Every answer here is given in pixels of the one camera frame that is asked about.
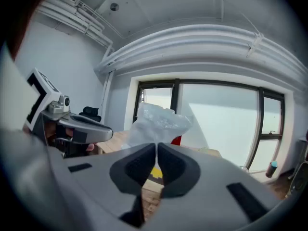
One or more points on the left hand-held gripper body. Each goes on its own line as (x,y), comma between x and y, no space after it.
(39,97)

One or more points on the white tissue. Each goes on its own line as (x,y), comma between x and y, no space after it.
(158,124)

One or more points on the round ceiling detector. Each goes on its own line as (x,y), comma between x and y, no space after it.
(114,6)

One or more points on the red book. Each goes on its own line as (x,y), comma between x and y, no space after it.
(176,140)

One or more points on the dark cup with teal lid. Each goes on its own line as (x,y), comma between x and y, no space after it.
(272,170)

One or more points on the yellow tissue box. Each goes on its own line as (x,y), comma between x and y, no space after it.
(157,175)

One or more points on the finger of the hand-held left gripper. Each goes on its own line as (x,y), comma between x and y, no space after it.
(96,130)

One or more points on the white ceiling pipes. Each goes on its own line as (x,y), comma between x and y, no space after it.
(192,44)
(79,23)

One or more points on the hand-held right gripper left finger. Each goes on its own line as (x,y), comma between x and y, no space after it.
(96,189)

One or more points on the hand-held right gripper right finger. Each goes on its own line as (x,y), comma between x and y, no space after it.
(204,189)

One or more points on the black office chair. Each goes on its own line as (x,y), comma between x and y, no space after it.
(91,113)

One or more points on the person's left hand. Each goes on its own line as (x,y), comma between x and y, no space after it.
(62,133)

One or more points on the black window frame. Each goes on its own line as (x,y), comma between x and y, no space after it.
(176,93)

